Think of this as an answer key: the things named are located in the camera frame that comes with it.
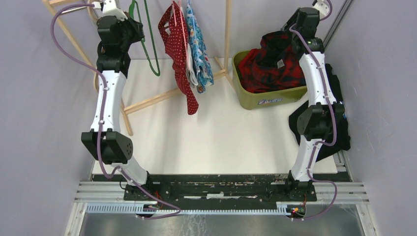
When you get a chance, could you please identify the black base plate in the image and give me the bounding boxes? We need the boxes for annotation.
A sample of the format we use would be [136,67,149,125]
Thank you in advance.
[123,174,317,211]

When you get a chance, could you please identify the red polka dot garment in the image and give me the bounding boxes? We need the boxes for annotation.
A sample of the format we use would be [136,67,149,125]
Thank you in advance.
[158,2,199,115]

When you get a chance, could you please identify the blue floral garment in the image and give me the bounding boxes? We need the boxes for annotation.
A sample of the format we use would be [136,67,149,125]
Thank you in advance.
[185,0,214,93]

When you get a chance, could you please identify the pink hanger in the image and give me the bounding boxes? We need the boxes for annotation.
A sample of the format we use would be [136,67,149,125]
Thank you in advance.
[172,0,188,56]

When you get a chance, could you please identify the red plaid shirt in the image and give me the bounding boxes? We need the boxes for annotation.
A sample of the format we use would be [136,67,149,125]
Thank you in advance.
[238,31,306,93]

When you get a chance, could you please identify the black garment with flower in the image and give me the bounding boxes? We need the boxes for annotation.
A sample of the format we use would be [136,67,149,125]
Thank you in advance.
[288,63,351,162]

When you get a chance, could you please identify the wooden hanger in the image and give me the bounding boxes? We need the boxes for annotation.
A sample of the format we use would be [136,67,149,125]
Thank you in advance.
[87,0,99,24]

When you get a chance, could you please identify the green plastic basket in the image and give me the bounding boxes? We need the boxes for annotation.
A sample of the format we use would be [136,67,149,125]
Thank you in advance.
[232,51,307,110]

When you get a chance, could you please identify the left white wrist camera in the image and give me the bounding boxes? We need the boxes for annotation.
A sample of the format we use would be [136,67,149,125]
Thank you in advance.
[92,0,128,21]

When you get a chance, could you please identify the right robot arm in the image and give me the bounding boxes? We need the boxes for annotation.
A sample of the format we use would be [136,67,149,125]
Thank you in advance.
[282,0,344,201]

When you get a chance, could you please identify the wooden clothes rack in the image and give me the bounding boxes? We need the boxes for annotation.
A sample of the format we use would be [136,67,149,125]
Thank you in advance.
[42,0,234,137]

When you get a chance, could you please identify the green hanger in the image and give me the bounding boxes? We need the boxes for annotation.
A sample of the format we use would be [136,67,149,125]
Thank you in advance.
[128,0,162,78]

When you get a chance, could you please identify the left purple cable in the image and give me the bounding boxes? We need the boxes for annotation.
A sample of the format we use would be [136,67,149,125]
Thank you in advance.
[50,2,122,180]

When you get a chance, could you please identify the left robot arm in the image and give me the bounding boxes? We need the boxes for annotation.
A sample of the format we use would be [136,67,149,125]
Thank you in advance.
[81,16,155,200]

